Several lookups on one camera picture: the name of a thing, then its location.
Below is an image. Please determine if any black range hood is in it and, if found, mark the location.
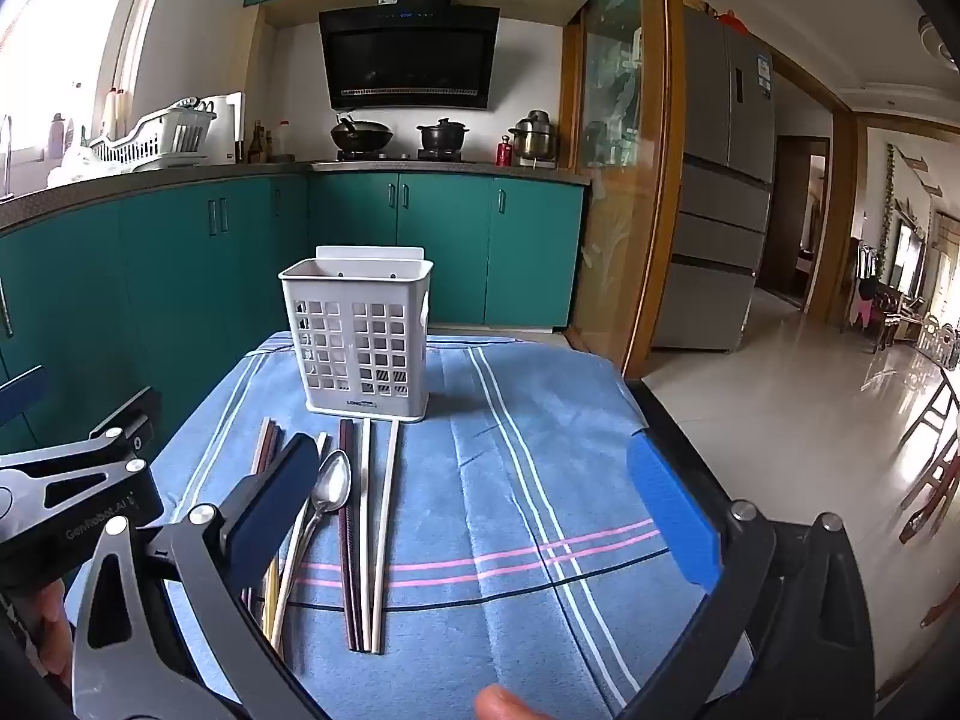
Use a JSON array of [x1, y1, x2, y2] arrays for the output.
[[319, 0, 501, 112]]

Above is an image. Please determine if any black wok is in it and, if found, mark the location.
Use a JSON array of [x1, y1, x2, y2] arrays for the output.
[[330, 111, 395, 155]]

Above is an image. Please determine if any round ceiling light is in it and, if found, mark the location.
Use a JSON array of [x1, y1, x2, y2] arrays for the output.
[[918, 13, 960, 67]]

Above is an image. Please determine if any gas stove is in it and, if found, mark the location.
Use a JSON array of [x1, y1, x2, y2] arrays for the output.
[[334, 148, 470, 164]]

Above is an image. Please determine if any dark stone countertop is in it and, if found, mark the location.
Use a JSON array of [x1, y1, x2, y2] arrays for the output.
[[0, 157, 593, 235]]

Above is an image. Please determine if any person's right hand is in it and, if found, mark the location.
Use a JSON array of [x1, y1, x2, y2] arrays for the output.
[[474, 685, 545, 720]]

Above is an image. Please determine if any dark wooden chair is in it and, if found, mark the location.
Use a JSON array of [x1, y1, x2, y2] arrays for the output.
[[870, 292, 928, 352]]

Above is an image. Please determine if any white dish rack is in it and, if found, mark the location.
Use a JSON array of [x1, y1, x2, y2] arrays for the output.
[[90, 97, 218, 170]]

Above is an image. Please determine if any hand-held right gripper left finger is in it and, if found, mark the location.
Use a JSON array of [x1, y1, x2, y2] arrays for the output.
[[71, 433, 323, 720]]

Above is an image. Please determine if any wooden framed glass door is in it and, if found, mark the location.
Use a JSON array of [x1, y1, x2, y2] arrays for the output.
[[559, 0, 688, 380]]

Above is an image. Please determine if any green vine garland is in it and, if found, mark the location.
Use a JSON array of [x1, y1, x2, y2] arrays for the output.
[[882, 142, 899, 265]]

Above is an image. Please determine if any blue striped cloth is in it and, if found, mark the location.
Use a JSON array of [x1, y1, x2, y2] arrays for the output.
[[64, 330, 758, 720]]

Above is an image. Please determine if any grey refrigerator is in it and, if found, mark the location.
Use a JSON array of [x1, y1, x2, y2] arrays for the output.
[[651, 7, 778, 353]]

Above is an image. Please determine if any person's left hand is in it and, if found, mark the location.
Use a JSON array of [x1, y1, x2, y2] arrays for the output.
[[15, 581, 77, 691]]

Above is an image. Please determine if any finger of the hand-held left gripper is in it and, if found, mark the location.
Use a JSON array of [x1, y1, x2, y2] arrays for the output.
[[0, 366, 47, 430], [0, 386, 163, 512]]

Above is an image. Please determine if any white cutting board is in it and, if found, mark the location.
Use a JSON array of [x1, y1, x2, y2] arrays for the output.
[[202, 92, 245, 164]]

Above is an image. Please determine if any steel spoon white handle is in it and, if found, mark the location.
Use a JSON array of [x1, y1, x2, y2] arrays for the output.
[[268, 450, 353, 646]]

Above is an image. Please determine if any teal base cabinet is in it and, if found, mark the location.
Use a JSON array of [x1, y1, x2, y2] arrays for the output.
[[0, 172, 586, 466]]

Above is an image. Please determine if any steel pressure cooker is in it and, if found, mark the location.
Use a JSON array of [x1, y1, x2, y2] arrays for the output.
[[508, 110, 558, 161]]

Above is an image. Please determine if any black lidded pot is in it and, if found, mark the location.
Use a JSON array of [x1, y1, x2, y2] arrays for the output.
[[417, 118, 470, 155]]

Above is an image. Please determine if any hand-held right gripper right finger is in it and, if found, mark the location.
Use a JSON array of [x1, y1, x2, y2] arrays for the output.
[[611, 379, 878, 720]]

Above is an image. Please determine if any white slotted utensil holder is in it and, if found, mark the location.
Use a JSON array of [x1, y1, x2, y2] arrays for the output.
[[279, 245, 434, 421]]

